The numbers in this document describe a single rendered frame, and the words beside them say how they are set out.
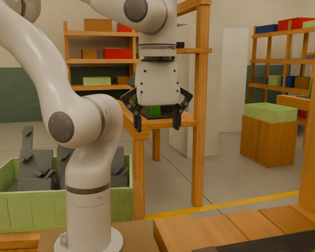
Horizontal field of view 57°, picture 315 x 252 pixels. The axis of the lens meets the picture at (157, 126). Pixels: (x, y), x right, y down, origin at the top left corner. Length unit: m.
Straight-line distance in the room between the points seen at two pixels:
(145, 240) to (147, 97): 0.45
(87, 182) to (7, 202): 0.58
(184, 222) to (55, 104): 0.62
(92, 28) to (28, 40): 6.02
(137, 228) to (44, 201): 0.43
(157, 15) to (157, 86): 0.16
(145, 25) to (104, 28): 6.26
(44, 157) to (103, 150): 0.73
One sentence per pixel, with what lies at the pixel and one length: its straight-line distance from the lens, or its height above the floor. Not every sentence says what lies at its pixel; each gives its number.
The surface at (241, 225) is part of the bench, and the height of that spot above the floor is 0.88.
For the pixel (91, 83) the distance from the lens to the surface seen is 6.76.
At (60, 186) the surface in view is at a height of 0.89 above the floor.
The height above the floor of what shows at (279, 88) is 0.82.
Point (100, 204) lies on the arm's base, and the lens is 0.79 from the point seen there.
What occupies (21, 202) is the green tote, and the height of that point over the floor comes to 0.92.
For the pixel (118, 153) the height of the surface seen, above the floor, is 1.01.
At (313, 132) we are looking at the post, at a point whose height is 1.19.
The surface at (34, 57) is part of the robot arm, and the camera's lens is 0.79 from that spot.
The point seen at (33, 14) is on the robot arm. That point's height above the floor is 1.58.
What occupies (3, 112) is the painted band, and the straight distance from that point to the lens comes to 7.50.
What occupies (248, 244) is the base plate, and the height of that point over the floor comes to 0.90.
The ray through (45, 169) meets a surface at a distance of 1.46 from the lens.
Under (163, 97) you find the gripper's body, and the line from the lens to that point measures 0.66.
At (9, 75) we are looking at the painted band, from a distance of 7.37.
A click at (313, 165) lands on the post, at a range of 1.25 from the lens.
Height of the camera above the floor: 1.46
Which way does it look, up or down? 13 degrees down
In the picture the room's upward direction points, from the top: straight up
